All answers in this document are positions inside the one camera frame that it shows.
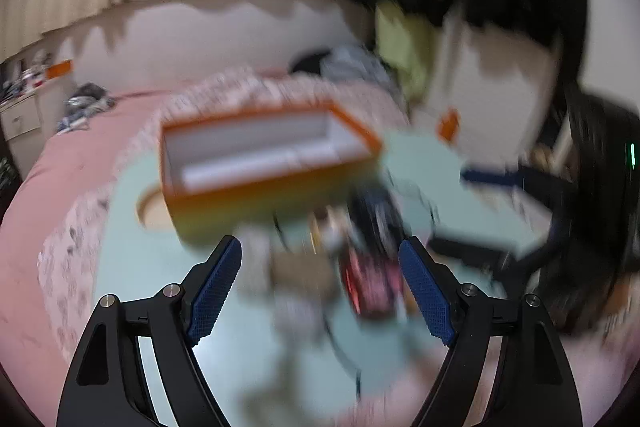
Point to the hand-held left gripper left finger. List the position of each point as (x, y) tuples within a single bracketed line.
[(215, 292)]

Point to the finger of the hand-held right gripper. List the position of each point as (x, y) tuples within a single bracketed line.
[(470, 254), (492, 177)]

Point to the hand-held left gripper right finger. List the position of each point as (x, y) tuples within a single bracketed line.
[(427, 292)]

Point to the black plastic bag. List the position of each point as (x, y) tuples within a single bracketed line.
[(372, 212)]

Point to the orange cardboard box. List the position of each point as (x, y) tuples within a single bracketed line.
[(260, 202)]

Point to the fluffy beige pompom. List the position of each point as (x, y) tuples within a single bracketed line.
[(300, 274)]

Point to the grey garment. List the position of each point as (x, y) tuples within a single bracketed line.
[(355, 64)]

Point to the pink bed sheet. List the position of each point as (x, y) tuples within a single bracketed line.
[(60, 167)]

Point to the pink floral quilt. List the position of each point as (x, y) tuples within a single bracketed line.
[(225, 87)]

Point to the black garment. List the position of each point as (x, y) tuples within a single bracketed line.
[(307, 63)]

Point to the dark clothes pile on bed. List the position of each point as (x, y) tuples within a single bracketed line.
[(87, 104)]

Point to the white nightstand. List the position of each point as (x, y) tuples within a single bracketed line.
[(20, 119)]

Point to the small orange box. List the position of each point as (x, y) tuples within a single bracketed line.
[(60, 70)]

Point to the cluster of small bottles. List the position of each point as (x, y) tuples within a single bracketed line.
[(25, 77)]

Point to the orange wooden bed post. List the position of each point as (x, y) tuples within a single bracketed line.
[(448, 124)]

